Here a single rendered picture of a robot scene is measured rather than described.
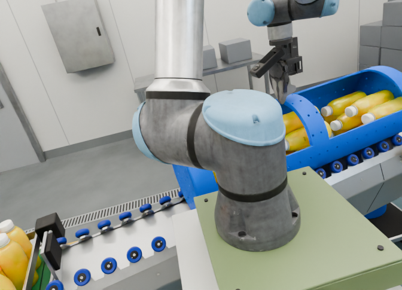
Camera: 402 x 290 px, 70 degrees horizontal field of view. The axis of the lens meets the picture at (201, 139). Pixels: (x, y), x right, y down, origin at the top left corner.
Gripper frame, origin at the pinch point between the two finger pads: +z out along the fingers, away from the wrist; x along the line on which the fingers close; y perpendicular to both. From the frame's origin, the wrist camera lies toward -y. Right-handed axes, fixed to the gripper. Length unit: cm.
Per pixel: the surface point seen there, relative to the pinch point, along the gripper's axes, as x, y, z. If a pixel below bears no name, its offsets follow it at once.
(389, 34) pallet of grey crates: 181, 282, 40
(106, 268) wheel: -11, -69, 27
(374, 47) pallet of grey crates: 205, 287, 57
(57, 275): -5, -83, 28
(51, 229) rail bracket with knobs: 16, -86, 25
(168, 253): -11, -52, 31
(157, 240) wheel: -10, -54, 26
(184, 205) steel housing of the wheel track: 8, -40, 31
